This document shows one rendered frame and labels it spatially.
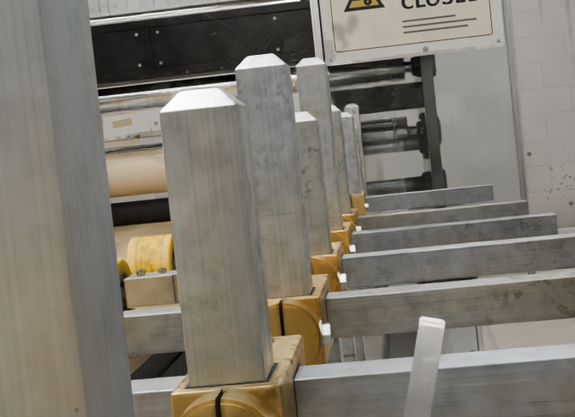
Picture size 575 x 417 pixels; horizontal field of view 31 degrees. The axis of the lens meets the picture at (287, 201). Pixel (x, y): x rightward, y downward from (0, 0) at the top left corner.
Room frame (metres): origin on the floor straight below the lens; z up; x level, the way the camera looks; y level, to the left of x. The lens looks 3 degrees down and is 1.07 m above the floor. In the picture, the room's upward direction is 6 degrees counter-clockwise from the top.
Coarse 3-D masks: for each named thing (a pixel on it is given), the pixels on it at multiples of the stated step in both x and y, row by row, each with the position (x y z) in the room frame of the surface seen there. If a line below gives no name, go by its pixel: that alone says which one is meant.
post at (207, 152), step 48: (192, 96) 0.46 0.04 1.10; (192, 144) 0.45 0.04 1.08; (240, 144) 0.45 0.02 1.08; (192, 192) 0.45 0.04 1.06; (240, 192) 0.45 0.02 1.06; (192, 240) 0.45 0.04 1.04; (240, 240) 0.45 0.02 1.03; (192, 288) 0.45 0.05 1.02; (240, 288) 0.45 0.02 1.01; (192, 336) 0.45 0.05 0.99; (240, 336) 0.45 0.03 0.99; (192, 384) 0.45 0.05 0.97
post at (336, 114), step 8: (336, 112) 1.45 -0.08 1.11; (336, 120) 1.45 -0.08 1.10; (336, 128) 1.45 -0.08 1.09; (336, 136) 1.45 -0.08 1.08; (336, 144) 1.45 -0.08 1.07; (336, 152) 1.45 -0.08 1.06; (344, 152) 1.45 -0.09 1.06; (344, 160) 1.45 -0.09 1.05; (344, 168) 1.45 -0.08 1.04; (344, 176) 1.45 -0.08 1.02; (344, 184) 1.45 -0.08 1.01; (344, 192) 1.45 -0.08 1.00; (344, 200) 1.45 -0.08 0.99; (344, 208) 1.45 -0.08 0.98; (352, 288) 1.45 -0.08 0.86; (360, 344) 1.45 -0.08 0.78; (360, 352) 1.45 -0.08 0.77; (360, 360) 1.45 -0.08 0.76
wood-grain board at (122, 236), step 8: (168, 224) 2.73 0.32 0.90; (120, 232) 2.63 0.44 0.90; (128, 232) 2.59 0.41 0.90; (136, 232) 2.56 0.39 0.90; (144, 232) 2.53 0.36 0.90; (152, 232) 2.50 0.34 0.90; (160, 232) 2.47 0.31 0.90; (168, 232) 2.44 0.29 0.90; (120, 240) 2.36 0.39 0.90; (128, 240) 2.33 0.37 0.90; (120, 248) 2.11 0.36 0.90; (120, 256) 1.94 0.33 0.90; (176, 304) 1.21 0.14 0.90; (128, 360) 0.97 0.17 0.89; (136, 360) 0.99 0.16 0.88; (144, 360) 1.02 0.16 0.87; (136, 368) 0.99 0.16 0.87
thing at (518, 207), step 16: (448, 208) 1.48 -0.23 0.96; (464, 208) 1.47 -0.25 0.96; (480, 208) 1.47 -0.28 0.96; (496, 208) 1.47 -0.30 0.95; (512, 208) 1.46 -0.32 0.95; (528, 208) 1.46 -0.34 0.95; (368, 224) 1.49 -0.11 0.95; (384, 224) 1.48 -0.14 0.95; (400, 224) 1.48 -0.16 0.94; (416, 224) 1.48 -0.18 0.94
